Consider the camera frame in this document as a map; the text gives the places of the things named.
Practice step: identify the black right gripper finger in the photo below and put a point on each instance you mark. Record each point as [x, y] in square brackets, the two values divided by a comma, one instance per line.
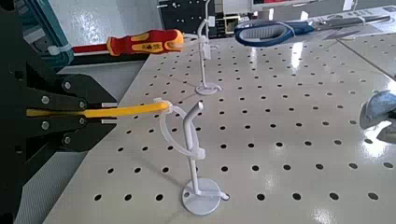
[62, 133]
[62, 93]

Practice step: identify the yellow paint roller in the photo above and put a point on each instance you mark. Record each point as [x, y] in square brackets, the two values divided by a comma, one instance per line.
[124, 111]

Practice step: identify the grey metal back panel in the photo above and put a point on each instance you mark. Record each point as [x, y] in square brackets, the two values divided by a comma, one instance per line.
[46, 186]

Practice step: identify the red yellow screwdriver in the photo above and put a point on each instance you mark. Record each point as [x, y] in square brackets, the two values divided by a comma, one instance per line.
[143, 42]

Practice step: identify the white pegboard hook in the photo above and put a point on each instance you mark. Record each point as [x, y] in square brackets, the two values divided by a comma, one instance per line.
[200, 196]
[204, 62]

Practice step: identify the black cabinet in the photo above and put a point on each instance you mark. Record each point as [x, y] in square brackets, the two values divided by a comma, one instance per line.
[186, 15]

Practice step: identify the beige pegboard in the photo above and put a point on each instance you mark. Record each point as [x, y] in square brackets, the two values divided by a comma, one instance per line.
[264, 124]

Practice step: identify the blue scissors on card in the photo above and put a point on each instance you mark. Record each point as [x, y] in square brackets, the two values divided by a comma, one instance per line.
[264, 32]

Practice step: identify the black adjustable wrench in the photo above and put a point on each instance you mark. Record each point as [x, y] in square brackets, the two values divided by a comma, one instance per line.
[378, 109]

